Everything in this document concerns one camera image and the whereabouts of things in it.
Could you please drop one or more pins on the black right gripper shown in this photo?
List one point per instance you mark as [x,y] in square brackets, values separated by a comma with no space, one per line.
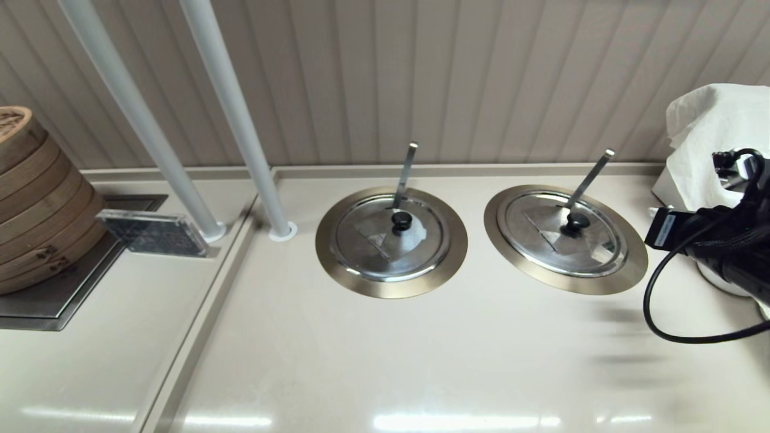
[686,231]

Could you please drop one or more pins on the steel hinged lid black knob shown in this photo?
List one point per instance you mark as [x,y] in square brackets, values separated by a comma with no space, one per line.
[361,240]
[595,252]

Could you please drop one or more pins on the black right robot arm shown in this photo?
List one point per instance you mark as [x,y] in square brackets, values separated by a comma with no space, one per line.
[746,264]

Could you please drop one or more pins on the white box appliance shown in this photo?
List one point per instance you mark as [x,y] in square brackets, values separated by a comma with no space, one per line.
[662,189]

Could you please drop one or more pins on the white cloth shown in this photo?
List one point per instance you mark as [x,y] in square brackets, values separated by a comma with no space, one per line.
[698,132]

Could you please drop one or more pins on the grey metal pole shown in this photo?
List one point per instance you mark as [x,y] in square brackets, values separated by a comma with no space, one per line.
[132,108]
[231,96]

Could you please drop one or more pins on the clear acrylic sign holder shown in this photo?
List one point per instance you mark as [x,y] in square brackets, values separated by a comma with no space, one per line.
[156,234]

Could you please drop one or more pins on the bamboo steamer stack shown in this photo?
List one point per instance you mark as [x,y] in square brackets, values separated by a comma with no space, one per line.
[42,204]

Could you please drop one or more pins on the recessed steel tray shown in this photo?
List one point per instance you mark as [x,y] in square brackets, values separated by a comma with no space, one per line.
[48,304]

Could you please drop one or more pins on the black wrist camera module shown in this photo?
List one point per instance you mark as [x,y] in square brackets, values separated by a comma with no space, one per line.
[743,171]

